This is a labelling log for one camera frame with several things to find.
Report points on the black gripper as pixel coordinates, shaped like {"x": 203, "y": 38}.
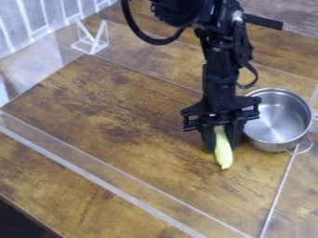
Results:
{"x": 220, "y": 108}

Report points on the stainless steel pot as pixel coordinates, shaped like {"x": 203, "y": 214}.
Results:
{"x": 279, "y": 130}

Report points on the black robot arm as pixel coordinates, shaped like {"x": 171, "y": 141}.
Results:
{"x": 218, "y": 23}

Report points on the clear acrylic triangle stand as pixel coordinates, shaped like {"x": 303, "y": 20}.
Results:
{"x": 90, "y": 44}

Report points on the clear acrylic enclosure panel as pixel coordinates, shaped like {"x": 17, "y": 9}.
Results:
{"x": 174, "y": 211}

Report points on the black bar on table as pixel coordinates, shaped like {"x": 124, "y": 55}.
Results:
{"x": 269, "y": 23}

